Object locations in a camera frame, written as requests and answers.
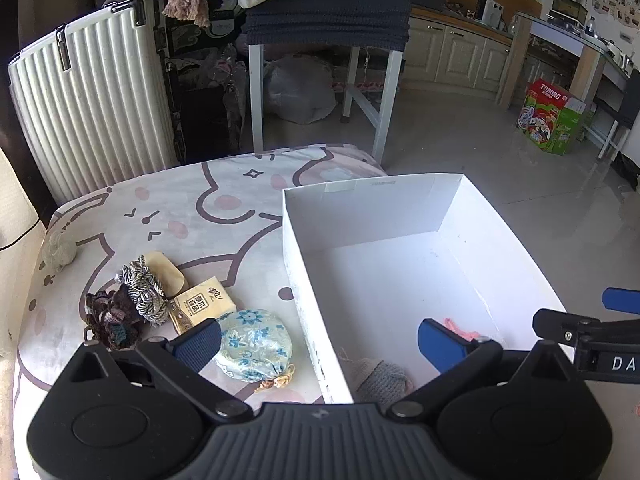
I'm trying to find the pink yarn strand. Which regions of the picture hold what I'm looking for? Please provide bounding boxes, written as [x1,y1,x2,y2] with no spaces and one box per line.
[445,316,481,342]

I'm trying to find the glass top table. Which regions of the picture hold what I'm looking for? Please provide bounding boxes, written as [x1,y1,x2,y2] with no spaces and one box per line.
[497,11,633,108]

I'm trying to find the blue floral drawstring pouch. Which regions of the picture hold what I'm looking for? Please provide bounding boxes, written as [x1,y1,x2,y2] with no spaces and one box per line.
[212,308,296,393]

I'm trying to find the black and white cord bundle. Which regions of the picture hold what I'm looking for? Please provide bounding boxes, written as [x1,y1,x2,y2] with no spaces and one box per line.
[116,255,173,328]

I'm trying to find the white yarn ball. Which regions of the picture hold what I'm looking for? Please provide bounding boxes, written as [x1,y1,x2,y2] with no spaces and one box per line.
[42,230,78,272]

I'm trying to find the white ribbed suitcase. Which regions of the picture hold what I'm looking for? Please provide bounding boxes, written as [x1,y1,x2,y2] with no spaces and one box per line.
[7,0,183,206]

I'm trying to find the black cable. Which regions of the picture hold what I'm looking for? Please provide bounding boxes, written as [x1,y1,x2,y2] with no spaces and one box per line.
[0,220,42,252]

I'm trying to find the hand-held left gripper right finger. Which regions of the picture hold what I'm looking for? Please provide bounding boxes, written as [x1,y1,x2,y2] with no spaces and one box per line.
[387,318,576,423]

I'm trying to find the pink slippers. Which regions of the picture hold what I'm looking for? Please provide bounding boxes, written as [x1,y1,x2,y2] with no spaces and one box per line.
[332,80,381,94]

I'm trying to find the white chair with dark cloth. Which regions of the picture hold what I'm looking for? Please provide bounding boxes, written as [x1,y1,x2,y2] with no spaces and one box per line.
[248,44,403,158]

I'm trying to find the tan tissue packet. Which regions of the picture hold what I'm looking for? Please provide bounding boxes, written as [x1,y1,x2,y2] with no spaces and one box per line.
[167,276,237,335]

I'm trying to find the white plastic bag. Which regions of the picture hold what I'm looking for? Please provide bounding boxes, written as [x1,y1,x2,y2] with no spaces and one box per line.
[262,55,337,123]

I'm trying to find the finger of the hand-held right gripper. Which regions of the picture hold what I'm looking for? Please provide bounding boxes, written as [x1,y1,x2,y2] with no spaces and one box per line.
[532,308,603,348]
[602,287,640,317]

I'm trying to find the black chair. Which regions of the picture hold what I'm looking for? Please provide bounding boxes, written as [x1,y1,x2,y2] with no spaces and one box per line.
[582,67,640,161]

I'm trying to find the dark blue knitted cloth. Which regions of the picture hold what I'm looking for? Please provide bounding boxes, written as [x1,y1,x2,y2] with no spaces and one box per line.
[243,0,413,53]

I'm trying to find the white countertop appliance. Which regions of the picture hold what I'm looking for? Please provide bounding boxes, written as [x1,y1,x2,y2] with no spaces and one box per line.
[475,0,505,28]

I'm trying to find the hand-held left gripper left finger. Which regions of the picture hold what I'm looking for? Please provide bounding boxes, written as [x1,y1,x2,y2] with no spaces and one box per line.
[65,318,255,426]

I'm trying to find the green and red carton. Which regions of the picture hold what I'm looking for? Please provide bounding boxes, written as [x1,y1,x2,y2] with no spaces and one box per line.
[516,79,588,155]

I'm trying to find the grey knitted piece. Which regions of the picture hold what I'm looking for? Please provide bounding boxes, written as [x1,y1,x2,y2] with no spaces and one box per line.
[340,350,415,403]

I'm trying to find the cream kitchen cabinet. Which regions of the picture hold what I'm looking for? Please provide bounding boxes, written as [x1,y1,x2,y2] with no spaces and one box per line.
[400,5,513,101]

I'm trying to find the white cardboard box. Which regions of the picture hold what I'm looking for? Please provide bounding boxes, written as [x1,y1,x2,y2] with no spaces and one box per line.
[281,172,568,405]

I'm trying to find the dark crochet piece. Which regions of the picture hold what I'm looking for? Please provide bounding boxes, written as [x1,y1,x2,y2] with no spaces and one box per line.
[82,285,143,351]

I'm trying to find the printed cartoon blanket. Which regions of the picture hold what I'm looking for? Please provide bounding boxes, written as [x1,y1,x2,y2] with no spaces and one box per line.
[12,142,388,480]

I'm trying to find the beige flat pouch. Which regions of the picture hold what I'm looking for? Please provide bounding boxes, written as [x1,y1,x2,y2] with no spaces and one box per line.
[145,251,185,296]

